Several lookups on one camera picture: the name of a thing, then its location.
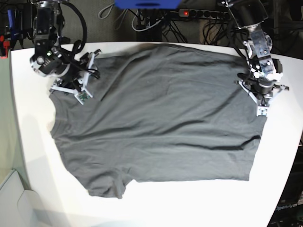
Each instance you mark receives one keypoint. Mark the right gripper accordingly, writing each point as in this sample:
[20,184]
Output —
[76,80]

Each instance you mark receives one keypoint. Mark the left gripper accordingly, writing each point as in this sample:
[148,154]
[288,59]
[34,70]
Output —
[262,94]

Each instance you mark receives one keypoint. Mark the dark grey t-shirt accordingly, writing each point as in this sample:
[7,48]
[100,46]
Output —
[160,114]

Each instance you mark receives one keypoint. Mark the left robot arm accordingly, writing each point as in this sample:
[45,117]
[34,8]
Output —
[261,81]

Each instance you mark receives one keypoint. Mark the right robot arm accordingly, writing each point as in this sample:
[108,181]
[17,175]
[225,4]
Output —
[51,59]

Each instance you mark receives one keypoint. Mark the red clamp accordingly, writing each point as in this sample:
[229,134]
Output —
[4,47]

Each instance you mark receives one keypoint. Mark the blue box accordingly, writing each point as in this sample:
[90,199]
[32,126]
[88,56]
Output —
[147,4]

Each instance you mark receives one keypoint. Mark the black power strip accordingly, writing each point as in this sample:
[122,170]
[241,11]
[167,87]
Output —
[203,14]

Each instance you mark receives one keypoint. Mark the white side table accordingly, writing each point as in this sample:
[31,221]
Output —
[20,207]

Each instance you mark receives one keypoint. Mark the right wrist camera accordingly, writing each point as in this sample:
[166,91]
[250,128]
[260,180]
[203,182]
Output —
[82,97]

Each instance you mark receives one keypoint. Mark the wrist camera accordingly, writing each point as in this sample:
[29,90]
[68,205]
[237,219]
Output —
[262,111]
[82,97]

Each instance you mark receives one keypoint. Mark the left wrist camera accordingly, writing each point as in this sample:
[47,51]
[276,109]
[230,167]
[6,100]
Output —
[262,111]

